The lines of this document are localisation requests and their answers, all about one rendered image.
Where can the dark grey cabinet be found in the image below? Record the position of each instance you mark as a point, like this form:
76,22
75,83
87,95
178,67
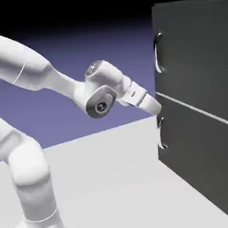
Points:
201,106

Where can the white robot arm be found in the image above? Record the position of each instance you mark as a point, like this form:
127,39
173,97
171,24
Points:
31,73

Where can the dark grey cabinet door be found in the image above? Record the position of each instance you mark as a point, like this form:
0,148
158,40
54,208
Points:
197,56
198,152

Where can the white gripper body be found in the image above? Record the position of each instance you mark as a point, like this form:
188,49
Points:
150,103

